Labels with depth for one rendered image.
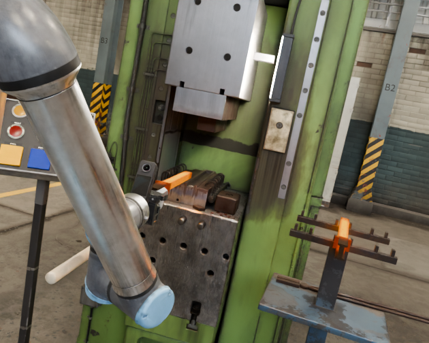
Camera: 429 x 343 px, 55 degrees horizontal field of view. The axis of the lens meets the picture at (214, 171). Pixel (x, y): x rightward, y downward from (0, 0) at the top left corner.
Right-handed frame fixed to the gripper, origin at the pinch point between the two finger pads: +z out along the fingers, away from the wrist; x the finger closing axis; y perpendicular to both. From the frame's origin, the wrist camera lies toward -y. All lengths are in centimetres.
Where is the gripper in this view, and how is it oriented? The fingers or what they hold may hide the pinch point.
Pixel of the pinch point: (160, 186)
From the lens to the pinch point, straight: 123.2
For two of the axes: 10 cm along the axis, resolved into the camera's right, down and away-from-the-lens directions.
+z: 1.9, -1.5, 9.7
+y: -2.0, 9.6, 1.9
